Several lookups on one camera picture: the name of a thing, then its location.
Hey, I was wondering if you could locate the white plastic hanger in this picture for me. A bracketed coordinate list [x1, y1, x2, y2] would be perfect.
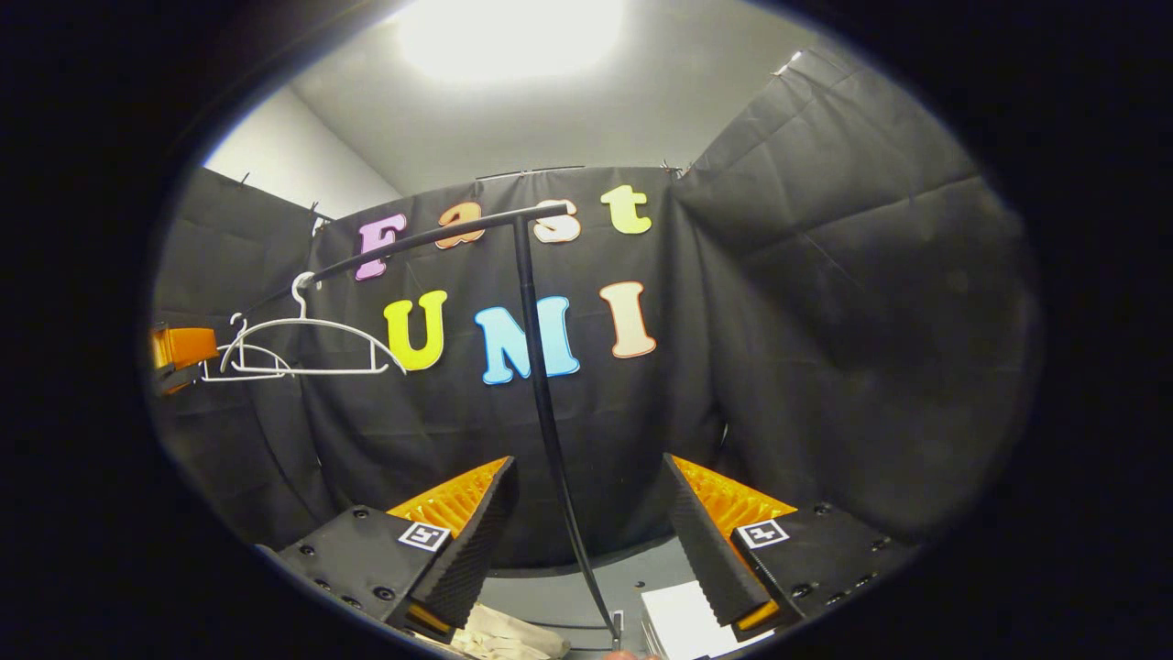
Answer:
[200, 312, 294, 383]
[218, 271, 407, 377]

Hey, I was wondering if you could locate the black clothes rail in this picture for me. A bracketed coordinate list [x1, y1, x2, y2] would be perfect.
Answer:
[243, 203, 626, 652]

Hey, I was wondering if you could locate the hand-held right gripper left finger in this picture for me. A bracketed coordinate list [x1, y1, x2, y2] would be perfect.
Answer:
[273, 456, 520, 643]

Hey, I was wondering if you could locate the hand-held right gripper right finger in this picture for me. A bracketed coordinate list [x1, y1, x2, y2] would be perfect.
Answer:
[662, 453, 917, 633]

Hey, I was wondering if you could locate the ceiling light panel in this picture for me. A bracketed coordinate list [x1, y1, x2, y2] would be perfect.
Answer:
[394, 0, 629, 83]

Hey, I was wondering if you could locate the white sheet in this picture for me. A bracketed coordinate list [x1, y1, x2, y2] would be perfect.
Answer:
[639, 579, 780, 660]

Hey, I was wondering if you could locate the cream white shirt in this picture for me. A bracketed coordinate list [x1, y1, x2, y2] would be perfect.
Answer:
[449, 602, 571, 660]

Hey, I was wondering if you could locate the black backdrop cloth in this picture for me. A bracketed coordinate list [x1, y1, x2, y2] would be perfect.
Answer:
[147, 46, 1046, 588]

